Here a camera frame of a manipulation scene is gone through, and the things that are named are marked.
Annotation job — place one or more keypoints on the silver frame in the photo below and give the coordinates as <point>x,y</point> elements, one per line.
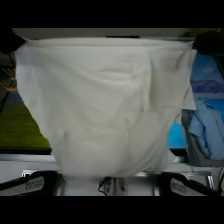
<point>20,165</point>

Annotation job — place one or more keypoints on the light blue shirt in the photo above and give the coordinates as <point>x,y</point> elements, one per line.
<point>208,130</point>

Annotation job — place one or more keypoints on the white T-shirt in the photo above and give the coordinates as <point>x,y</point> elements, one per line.
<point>103,106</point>

